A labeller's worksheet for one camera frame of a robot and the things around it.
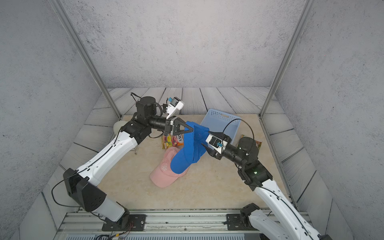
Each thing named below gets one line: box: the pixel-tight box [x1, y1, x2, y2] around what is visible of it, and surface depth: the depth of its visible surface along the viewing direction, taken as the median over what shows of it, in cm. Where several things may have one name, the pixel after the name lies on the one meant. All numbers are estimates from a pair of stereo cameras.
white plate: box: [113, 120, 129, 136], surface depth 96 cm
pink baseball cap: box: [149, 146, 189, 188], surface depth 88 cm
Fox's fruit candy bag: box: [162, 133, 184, 150], surface depth 104 cm
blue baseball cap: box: [170, 121, 210, 175], surface depth 65 cm
